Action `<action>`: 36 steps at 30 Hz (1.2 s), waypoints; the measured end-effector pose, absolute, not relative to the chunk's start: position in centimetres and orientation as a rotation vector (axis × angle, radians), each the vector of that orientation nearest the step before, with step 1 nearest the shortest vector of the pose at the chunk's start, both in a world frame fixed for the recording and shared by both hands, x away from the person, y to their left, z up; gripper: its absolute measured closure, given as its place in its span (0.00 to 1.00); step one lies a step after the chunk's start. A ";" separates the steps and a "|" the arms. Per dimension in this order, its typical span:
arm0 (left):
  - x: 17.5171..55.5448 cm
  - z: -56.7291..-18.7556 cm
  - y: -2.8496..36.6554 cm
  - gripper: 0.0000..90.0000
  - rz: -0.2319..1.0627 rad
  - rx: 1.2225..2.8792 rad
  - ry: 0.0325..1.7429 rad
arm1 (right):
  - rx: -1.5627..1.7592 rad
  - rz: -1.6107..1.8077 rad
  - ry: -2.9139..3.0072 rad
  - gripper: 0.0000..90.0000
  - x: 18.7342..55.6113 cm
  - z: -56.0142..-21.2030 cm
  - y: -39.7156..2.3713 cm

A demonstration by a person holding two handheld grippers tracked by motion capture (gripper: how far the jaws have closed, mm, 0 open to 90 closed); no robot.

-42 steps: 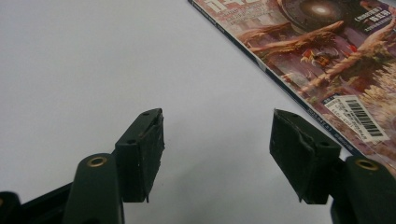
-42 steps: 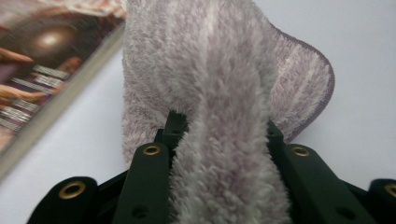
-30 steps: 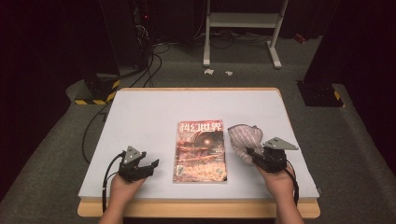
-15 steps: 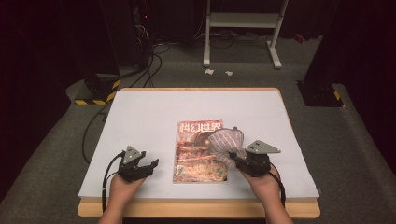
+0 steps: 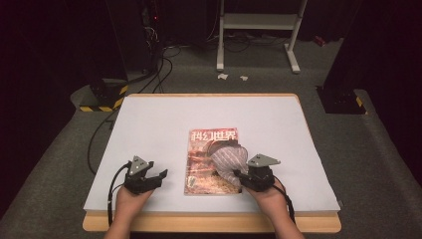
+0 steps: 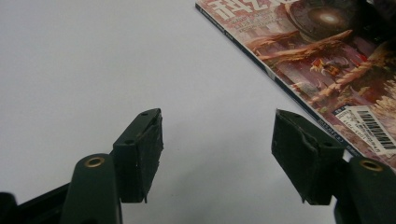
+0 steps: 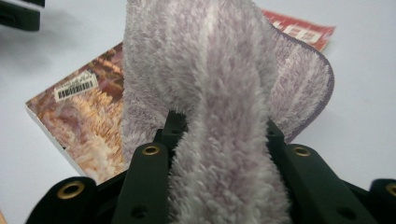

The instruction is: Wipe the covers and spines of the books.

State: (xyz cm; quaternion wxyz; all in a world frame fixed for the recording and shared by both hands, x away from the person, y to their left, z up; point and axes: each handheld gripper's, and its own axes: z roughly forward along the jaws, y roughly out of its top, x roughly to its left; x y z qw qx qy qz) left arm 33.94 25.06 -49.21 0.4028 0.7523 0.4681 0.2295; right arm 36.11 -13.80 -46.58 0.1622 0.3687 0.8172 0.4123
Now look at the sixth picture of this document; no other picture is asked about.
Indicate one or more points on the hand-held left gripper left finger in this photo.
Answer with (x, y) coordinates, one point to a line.
(138, 155)

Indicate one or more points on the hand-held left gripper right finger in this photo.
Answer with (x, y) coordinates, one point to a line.
(306, 158)

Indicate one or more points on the magazine with reddish cover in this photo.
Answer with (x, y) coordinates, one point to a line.
(311, 56)

